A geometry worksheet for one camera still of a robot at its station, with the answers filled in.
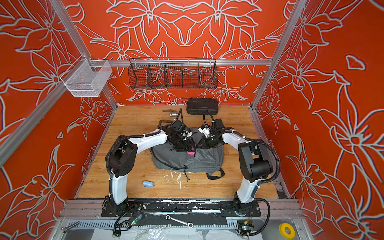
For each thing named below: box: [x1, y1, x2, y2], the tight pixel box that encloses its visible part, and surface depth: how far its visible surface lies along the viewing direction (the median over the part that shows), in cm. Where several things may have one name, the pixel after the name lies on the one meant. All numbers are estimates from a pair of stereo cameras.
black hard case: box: [186, 98, 219, 115], surface depth 114 cm
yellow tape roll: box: [279, 223, 296, 240], surface depth 68 cm
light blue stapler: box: [142, 180, 155, 188], surface depth 81 cm
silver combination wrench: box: [165, 214, 194, 228], surface depth 71 cm
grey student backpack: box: [150, 127, 225, 180], surface depth 87 cm
